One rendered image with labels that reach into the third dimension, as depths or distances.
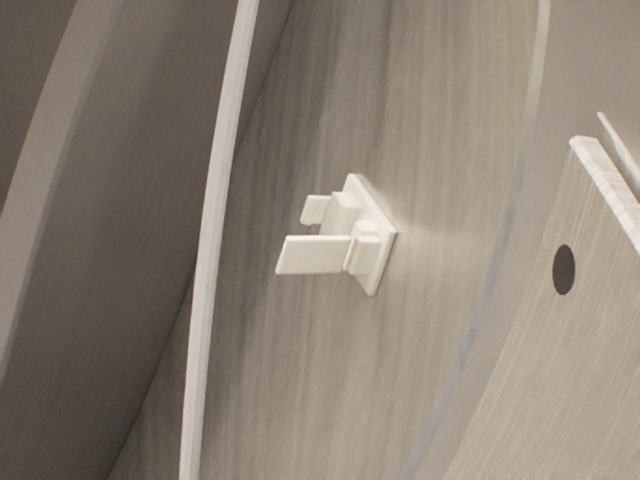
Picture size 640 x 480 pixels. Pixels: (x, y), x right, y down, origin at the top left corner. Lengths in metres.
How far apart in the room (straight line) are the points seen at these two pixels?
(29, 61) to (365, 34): 0.92
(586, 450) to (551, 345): 0.03
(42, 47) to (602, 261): 1.05
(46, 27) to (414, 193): 0.95
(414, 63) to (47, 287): 0.12
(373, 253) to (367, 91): 0.03
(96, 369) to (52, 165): 0.07
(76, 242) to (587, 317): 0.19
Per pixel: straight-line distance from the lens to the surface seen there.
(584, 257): 0.85
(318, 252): 0.94
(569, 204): 0.86
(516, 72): 0.90
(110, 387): 1.04
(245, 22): 0.94
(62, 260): 1.00
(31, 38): 1.87
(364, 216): 0.95
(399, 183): 0.94
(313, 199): 0.95
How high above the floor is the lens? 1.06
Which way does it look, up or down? 6 degrees down
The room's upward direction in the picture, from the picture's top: 5 degrees clockwise
